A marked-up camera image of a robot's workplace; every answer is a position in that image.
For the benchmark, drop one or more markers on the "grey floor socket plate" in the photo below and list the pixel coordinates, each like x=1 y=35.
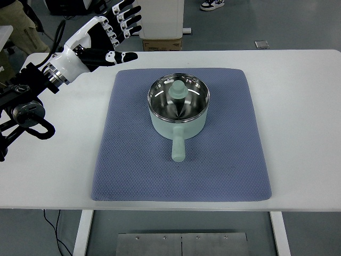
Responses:
x=261 y=44

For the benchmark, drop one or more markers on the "cardboard box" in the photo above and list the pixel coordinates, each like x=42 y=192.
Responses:
x=160 y=45

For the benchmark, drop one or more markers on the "grey metal plate with screws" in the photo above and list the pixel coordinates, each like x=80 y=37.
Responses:
x=160 y=245

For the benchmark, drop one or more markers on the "person's shoe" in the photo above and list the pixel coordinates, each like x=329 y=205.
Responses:
x=210 y=4

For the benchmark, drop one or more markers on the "white table leg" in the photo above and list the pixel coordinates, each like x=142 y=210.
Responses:
x=82 y=234
x=281 y=234

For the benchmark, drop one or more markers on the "blue quilted mat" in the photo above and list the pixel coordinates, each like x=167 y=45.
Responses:
x=133 y=173

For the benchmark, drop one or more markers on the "white side table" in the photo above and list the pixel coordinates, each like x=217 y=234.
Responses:
x=4 y=34

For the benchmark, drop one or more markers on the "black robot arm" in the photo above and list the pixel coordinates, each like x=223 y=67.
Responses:
x=24 y=88

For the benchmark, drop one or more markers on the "glass lid with green knob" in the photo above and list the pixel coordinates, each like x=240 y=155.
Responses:
x=176 y=90

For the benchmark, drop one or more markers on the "person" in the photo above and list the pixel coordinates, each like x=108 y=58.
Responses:
x=16 y=24

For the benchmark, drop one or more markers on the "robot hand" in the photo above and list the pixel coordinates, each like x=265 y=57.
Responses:
x=72 y=61

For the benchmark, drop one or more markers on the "white stand with foot bar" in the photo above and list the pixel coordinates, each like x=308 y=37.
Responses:
x=162 y=18

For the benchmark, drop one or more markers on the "black floor equipment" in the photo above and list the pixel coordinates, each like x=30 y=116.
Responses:
x=64 y=6

